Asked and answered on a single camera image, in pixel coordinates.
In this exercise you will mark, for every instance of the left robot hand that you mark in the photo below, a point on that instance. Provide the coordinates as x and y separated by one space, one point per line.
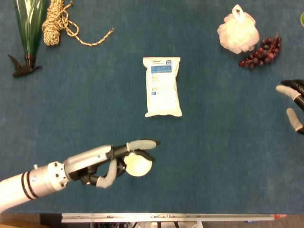
95 161

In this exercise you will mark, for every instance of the green object at edge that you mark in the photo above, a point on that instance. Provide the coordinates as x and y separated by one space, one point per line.
301 19

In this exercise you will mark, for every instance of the white mesh bath sponge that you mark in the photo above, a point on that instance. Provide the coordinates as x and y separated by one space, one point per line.
238 32

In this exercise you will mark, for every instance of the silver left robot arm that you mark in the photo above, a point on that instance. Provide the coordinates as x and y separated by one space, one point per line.
33 181

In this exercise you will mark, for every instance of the green plastic spray bottle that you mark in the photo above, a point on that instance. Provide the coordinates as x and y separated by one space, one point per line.
28 31

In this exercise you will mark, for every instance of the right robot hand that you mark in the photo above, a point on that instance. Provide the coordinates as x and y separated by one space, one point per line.
293 93

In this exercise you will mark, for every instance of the white round cup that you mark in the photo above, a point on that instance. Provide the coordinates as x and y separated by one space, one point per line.
139 167

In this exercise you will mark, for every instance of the dark red grape bunch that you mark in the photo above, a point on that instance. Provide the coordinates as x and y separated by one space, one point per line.
262 53

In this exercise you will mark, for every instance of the white blue printed pouch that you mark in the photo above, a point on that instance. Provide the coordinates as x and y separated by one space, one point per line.
162 86

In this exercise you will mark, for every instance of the aluminium frame rail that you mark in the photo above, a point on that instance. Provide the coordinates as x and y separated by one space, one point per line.
166 217

